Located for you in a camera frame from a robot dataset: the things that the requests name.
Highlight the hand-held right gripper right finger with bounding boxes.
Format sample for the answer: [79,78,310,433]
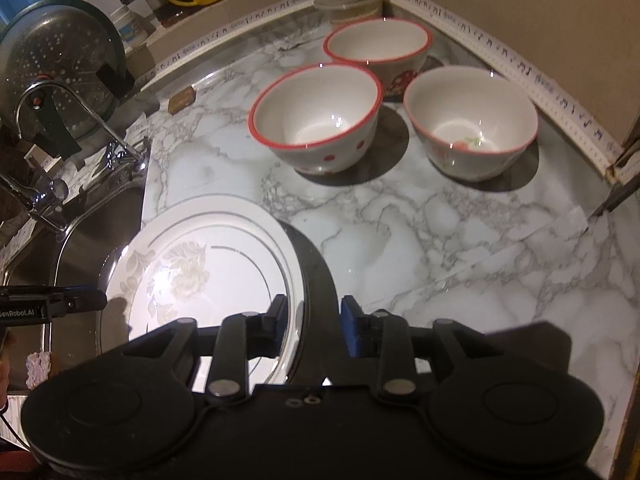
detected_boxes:
[340,295,506,404]

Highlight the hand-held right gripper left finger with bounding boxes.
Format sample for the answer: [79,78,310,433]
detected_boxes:
[120,294,291,404]

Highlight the large white floral plate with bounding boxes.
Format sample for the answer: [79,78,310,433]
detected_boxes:
[97,194,307,386]

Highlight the small white plate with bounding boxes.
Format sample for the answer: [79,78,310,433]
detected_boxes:
[150,246,293,376]

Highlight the red-rimmed polka dot bowl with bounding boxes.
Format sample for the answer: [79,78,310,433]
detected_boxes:
[248,63,384,175]

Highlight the pink-rimmed floral bowl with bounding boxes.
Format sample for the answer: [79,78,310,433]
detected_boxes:
[403,65,540,182]

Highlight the red-rimmed mushroom print bowl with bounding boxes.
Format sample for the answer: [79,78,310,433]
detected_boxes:
[322,17,434,102]

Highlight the stainless steel sink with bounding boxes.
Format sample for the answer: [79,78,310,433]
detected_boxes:
[0,180,149,396]

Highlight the pink sponge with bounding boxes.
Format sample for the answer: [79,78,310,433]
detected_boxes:
[24,352,54,386]

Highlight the chrome sink mixer faucet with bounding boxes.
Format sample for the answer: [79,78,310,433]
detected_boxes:
[0,157,71,234]

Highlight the chrome gooseneck faucet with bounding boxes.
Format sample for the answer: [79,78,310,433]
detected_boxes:
[14,79,151,181]

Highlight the black lid stand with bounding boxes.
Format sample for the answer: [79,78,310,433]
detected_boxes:
[97,62,136,94]

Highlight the brown soap bar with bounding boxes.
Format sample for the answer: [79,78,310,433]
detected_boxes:
[168,87,196,114]

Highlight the perforated steel steamer plate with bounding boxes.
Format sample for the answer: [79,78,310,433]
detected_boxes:
[2,10,114,131]

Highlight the white jar with blue label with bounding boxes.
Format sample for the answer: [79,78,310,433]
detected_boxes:
[109,4,151,54]

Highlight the white patterned trim strip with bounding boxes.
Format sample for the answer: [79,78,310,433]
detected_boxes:
[135,0,621,171]

